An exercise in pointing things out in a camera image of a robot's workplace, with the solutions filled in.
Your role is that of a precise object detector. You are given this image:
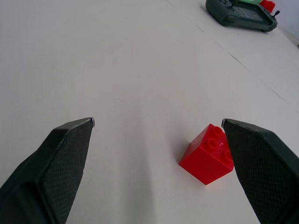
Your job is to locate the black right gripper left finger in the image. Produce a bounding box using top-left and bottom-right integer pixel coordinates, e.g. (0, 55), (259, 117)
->
(0, 117), (95, 224)

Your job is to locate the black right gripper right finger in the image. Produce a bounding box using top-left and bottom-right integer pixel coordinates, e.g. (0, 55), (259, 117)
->
(221, 118), (299, 224)

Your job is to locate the red toy brick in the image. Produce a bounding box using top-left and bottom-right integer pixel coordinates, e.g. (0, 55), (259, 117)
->
(178, 123), (235, 186)

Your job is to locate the dark handheld remote controller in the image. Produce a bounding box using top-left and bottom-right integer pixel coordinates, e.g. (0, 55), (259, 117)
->
(205, 0), (280, 33)

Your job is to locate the small red plastic object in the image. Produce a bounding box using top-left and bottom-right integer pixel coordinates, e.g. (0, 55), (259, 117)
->
(260, 0), (276, 13)

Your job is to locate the green plastic object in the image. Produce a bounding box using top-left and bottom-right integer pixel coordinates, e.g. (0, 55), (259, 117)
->
(236, 0), (263, 6)

